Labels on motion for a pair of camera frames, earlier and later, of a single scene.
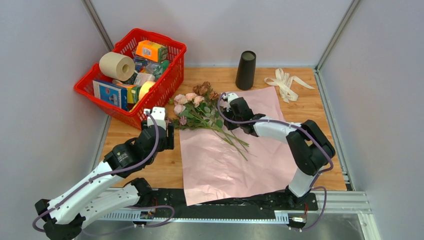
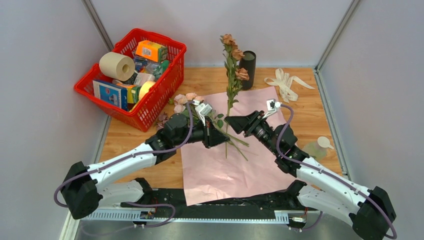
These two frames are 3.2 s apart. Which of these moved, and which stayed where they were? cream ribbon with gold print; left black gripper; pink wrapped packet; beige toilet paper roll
Moved: left black gripper
Stayed: beige toilet paper roll; pink wrapped packet; cream ribbon with gold print
